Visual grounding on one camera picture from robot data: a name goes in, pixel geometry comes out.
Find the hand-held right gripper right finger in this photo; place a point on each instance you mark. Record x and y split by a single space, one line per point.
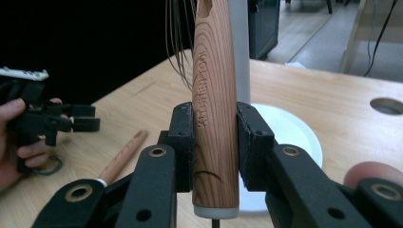
255 152

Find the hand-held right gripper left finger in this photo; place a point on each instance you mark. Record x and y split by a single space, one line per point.
182 148

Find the white utensil stand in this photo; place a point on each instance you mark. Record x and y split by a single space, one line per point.
285 133

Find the white paper sheet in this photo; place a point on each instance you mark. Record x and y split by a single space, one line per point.
294 64

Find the dark cabinet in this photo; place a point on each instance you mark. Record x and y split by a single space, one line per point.
263 25

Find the beige wooden panel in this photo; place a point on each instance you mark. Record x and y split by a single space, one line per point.
355 38

